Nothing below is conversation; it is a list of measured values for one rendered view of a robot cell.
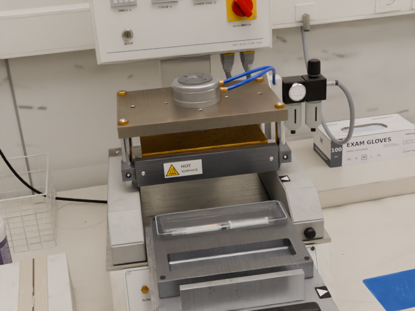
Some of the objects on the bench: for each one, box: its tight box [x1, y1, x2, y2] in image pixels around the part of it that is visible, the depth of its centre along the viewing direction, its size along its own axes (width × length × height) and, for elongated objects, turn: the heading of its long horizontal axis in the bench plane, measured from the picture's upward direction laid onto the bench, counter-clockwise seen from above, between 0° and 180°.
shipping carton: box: [0, 252, 76, 311], centre depth 103 cm, size 19×13×9 cm
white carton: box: [313, 113, 415, 168], centre depth 152 cm, size 12×23×7 cm, turn 109°
